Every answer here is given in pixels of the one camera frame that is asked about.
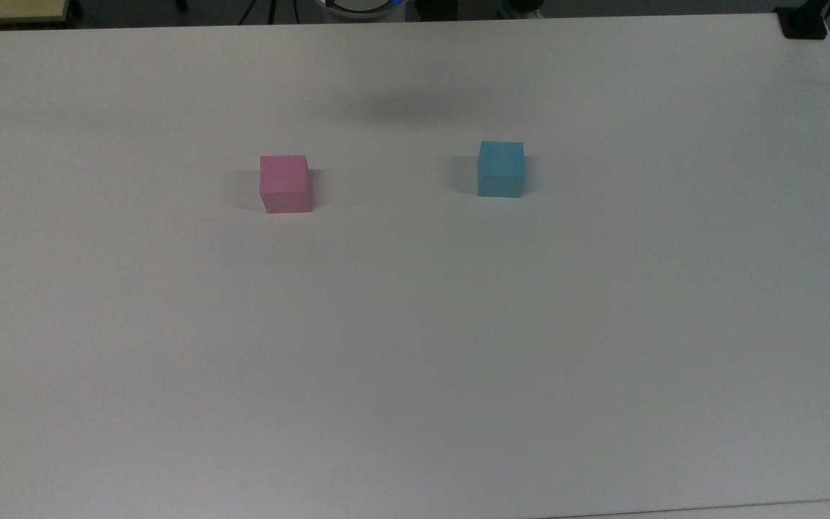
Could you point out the blue cube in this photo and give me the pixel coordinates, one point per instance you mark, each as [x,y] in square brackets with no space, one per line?
[501,169]

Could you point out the pink cube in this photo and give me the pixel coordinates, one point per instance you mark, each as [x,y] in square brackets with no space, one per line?
[285,185]

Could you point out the black tripod legs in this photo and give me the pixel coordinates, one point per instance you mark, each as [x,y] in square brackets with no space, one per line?
[260,10]

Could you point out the black table clamp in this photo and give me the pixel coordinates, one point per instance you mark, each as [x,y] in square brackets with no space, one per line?
[802,23]

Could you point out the yellow wooden table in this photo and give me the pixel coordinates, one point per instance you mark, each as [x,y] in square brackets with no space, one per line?
[8,10]

